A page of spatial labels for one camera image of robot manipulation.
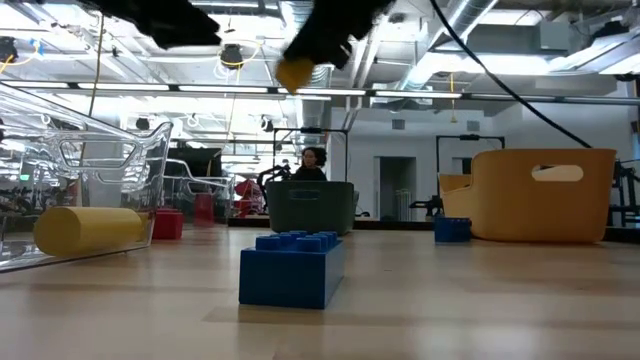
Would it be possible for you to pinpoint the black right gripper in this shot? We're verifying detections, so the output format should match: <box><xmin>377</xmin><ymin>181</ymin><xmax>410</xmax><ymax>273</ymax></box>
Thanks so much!
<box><xmin>283</xmin><ymin>0</ymin><xmax>396</xmax><ymax>71</ymax></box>

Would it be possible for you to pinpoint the teal plastic bin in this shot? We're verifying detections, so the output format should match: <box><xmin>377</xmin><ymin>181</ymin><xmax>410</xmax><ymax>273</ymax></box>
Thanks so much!
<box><xmin>265</xmin><ymin>180</ymin><xmax>356</xmax><ymax>237</ymax></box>

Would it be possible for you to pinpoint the yellow plastic bin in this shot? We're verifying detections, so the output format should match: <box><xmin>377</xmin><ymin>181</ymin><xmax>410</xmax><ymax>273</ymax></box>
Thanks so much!
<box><xmin>438</xmin><ymin>147</ymin><xmax>618</xmax><ymax>244</ymax></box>

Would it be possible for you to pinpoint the clear plastic bin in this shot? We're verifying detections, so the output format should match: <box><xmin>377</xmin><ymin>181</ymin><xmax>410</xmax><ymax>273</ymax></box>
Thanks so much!
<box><xmin>163</xmin><ymin>158</ymin><xmax>236</xmax><ymax>224</ymax></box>
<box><xmin>0</xmin><ymin>82</ymin><xmax>175</xmax><ymax>274</ymax></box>

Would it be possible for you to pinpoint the black round ceiling device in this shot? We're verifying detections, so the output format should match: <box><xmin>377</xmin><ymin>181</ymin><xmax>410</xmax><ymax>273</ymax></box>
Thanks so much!
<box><xmin>219</xmin><ymin>43</ymin><xmax>245</xmax><ymax>72</ymax></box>

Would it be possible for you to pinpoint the blue toy brick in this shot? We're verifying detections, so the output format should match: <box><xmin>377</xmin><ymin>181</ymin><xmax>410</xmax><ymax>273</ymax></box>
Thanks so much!
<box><xmin>238</xmin><ymin>230</ymin><xmax>346</xmax><ymax>311</ymax></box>
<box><xmin>433</xmin><ymin>215</ymin><xmax>473</xmax><ymax>245</ymax></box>

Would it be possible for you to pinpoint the black equipment stand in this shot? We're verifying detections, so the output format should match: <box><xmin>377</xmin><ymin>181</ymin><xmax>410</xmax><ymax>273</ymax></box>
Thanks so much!
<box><xmin>606</xmin><ymin>158</ymin><xmax>640</xmax><ymax>229</ymax></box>

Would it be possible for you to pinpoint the red toy block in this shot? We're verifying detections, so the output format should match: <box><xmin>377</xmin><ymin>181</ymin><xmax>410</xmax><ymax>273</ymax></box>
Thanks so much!
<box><xmin>193</xmin><ymin>193</ymin><xmax>217</xmax><ymax>224</ymax></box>
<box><xmin>151</xmin><ymin>208</ymin><xmax>185</xmax><ymax>241</ymax></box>

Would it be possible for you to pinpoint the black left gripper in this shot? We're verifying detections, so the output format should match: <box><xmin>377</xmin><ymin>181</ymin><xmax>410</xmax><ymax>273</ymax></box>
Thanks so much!
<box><xmin>89</xmin><ymin>0</ymin><xmax>223</xmax><ymax>50</ymax></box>

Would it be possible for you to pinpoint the black background frame stand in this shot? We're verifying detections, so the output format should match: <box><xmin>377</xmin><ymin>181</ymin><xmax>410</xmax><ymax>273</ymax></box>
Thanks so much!
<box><xmin>435</xmin><ymin>133</ymin><xmax>507</xmax><ymax>201</ymax></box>
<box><xmin>271</xmin><ymin>126</ymin><xmax>351</xmax><ymax>184</ymax></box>

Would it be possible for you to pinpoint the ceiling light rail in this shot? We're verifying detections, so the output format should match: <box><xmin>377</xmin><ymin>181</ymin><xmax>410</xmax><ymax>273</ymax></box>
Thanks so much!
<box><xmin>9</xmin><ymin>79</ymin><xmax>466</xmax><ymax>100</ymax></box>

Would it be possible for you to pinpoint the person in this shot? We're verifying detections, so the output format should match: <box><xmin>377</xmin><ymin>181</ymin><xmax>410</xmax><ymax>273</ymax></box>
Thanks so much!
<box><xmin>291</xmin><ymin>145</ymin><xmax>329</xmax><ymax>182</ymax></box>

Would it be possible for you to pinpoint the silver ventilation duct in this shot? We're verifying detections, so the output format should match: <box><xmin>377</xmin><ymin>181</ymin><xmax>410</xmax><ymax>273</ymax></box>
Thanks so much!
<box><xmin>279</xmin><ymin>0</ymin><xmax>334</xmax><ymax>132</ymax></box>

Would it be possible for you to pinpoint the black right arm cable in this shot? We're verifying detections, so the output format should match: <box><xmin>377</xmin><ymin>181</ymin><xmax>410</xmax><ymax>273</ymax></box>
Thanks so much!
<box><xmin>428</xmin><ymin>0</ymin><xmax>595</xmax><ymax>150</ymax></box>

